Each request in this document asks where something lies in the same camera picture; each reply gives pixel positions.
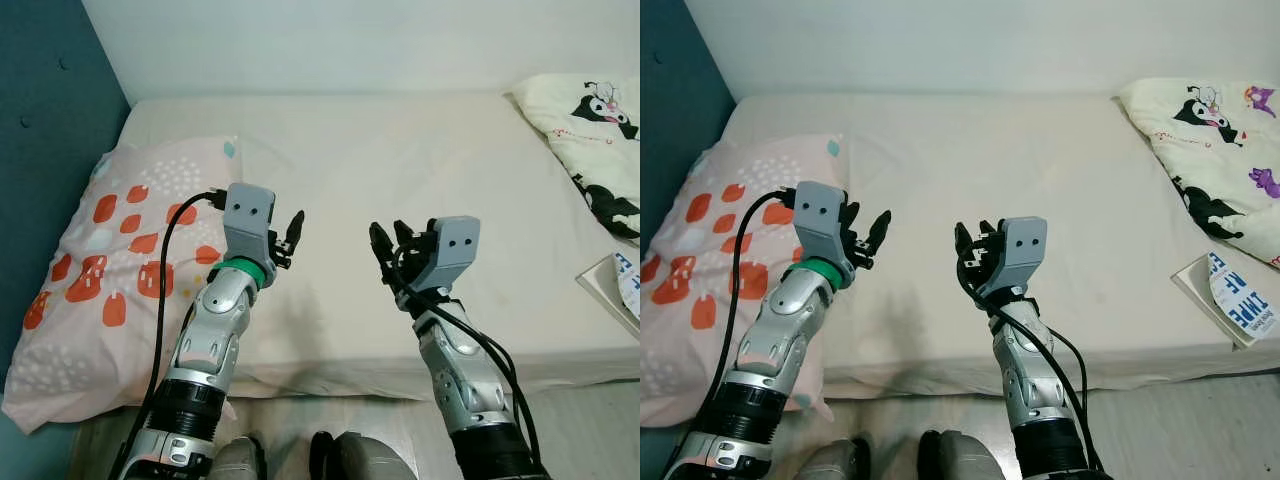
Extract pink dotted pillow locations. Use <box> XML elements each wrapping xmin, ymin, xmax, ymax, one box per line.
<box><xmin>0</xmin><ymin>137</ymin><xmax>246</xmax><ymax>433</ymax></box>
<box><xmin>640</xmin><ymin>135</ymin><xmax>851</xmax><ymax>426</ymax></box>

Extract white book blue letters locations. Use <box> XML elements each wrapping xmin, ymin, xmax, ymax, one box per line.
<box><xmin>1172</xmin><ymin>250</ymin><xmax>1280</xmax><ymax>349</ymax></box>
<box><xmin>577</xmin><ymin>250</ymin><xmax>641</xmax><ymax>336</ymax></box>

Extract cream cartoon print blanket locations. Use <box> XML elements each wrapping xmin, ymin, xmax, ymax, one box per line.
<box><xmin>1118</xmin><ymin>78</ymin><xmax>1280</xmax><ymax>241</ymax></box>
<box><xmin>510</xmin><ymin>75</ymin><xmax>641</xmax><ymax>241</ymax></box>

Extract cream sheeted mattress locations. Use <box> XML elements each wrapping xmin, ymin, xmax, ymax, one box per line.
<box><xmin>115</xmin><ymin>95</ymin><xmax>641</xmax><ymax>401</ymax></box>
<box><xmin>720</xmin><ymin>95</ymin><xmax>1280</xmax><ymax>396</ymax></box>

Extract blue upholstered headboard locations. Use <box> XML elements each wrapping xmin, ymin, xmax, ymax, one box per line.
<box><xmin>640</xmin><ymin>0</ymin><xmax>736</xmax><ymax>431</ymax></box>
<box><xmin>0</xmin><ymin>0</ymin><xmax>131</xmax><ymax>441</ymax></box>

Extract grey right robot leg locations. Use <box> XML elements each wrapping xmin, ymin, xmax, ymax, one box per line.
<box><xmin>310</xmin><ymin>430</ymin><xmax>416</xmax><ymax>480</ymax></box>
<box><xmin>918</xmin><ymin>430</ymin><xmax>1006</xmax><ymax>480</ymax></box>

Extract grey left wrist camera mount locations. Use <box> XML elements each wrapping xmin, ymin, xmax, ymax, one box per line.
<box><xmin>795</xmin><ymin>183</ymin><xmax>851</xmax><ymax>271</ymax></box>
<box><xmin>222</xmin><ymin>183</ymin><xmax>276</xmax><ymax>263</ymax></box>

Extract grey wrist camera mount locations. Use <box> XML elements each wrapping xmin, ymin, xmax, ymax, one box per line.
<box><xmin>795</xmin><ymin>183</ymin><xmax>851</xmax><ymax>271</ymax></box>
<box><xmin>995</xmin><ymin>215</ymin><xmax>1048</xmax><ymax>291</ymax></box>
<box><xmin>425</xmin><ymin>215</ymin><xmax>481</xmax><ymax>291</ymax></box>
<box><xmin>222</xmin><ymin>183</ymin><xmax>276</xmax><ymax>263</ymax></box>

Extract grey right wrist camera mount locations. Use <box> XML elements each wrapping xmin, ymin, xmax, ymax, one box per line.
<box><xmin>995</xmin><ymin>215</ymin><xmax>1048</xmax><ymax>291</ymax></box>
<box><xmin>425</xmin><ymin>215</ymin><xmax>481</xmax><ymax>291</ymax></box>

